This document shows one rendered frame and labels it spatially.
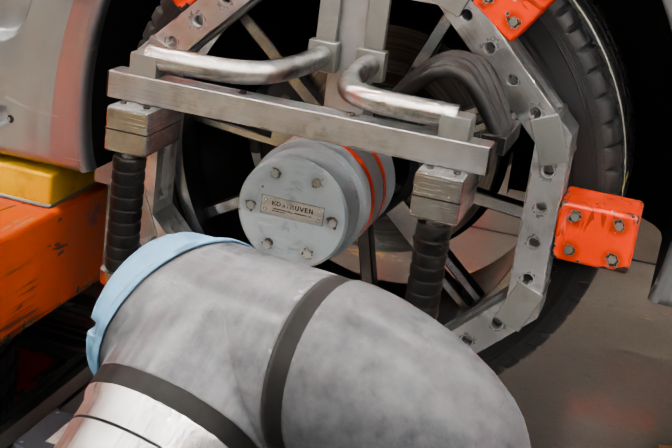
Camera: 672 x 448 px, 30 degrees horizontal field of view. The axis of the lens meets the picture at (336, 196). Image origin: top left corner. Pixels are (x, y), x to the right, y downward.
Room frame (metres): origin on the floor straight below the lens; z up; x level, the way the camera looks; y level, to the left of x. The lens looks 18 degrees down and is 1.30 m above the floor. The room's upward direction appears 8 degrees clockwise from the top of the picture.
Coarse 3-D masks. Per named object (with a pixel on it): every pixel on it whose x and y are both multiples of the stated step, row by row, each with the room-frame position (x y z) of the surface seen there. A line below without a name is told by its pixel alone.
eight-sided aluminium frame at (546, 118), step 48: (240, 0) 1.48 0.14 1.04; (432, 0) 1.41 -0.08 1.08; (144, 48) 1.51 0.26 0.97; (192, 48) 1.50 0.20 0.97; (480, 48) 1.40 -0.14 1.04; (528, 96) 1.38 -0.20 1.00; (144, 192) 1.52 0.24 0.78; (528, 192) 1.38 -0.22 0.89; (144, 240) 1.50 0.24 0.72; (528, 240) 1.37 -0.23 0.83; (528, 288) 1.37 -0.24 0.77; (480, 336) 1.38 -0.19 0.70
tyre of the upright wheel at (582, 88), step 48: (576, 0) 1.56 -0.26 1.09; (528, 48) 1.47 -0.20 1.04; (576, 48) 1.45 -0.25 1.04; (576, 96) 1.45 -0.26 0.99; (624, 96) 1.56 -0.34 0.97; (576, 144) 1.45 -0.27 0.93; (624, 144) 1.50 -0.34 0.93; (624, 192) 1.55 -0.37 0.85; (576, 288) 1.44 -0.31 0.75; (528, 336) 1.45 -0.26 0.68
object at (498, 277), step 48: (288, 0) 1.75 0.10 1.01; (240, 48) 1.71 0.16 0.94; (432, 48) 1.52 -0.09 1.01; (192, 144) 1.62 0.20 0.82; (240, 144) 1.77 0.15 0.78; (192, 192) 1.59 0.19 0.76; (480, 192) 1.50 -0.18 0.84; (240, 240) 1.64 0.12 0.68; (384, 288) 1.71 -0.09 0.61; (480, 288) 1.51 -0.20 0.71
